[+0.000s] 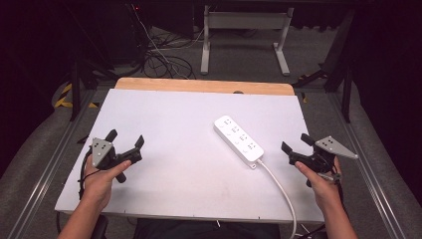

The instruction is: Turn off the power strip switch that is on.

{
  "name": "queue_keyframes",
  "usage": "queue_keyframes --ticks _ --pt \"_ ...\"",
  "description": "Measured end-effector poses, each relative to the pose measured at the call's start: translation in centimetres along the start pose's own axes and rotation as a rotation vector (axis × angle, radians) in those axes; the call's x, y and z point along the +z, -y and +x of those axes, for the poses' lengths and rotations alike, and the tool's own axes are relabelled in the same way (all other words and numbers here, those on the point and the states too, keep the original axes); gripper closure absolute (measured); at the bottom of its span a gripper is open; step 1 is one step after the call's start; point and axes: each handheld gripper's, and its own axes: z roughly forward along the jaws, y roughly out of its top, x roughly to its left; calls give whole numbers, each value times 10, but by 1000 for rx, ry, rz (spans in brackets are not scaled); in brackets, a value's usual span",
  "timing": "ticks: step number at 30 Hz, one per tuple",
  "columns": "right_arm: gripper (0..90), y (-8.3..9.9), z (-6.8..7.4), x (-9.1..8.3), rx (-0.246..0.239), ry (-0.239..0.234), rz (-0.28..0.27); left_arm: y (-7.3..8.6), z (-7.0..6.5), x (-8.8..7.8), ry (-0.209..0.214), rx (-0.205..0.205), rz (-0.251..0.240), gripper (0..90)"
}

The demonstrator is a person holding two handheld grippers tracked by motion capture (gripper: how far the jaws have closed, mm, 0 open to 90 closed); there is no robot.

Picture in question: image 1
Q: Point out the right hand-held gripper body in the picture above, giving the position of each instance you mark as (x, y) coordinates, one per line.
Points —
(335, 147)

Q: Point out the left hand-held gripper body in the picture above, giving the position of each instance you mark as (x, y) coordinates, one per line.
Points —
(101, 151)

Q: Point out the person's left hand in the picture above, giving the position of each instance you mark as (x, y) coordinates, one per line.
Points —
(99, 181)

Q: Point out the person's right hand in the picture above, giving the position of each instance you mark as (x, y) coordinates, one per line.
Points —
(320, 187)

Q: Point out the white power strip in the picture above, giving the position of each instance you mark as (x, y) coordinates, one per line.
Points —
(239, 141)

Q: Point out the black metal stand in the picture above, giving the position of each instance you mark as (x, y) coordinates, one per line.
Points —
(345, 83)
(76, 88)

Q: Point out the yellow black hazard tape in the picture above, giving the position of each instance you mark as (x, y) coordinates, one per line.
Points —
(64, 99)

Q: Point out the person's dark clothing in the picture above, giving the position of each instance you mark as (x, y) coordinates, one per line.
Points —
(205, 230)

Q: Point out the aluminium floor rail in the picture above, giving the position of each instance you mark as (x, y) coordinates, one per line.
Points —
(368, 166)
(43, 179)

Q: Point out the white metal stand frame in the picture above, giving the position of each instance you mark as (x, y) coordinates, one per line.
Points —
(245, 20)

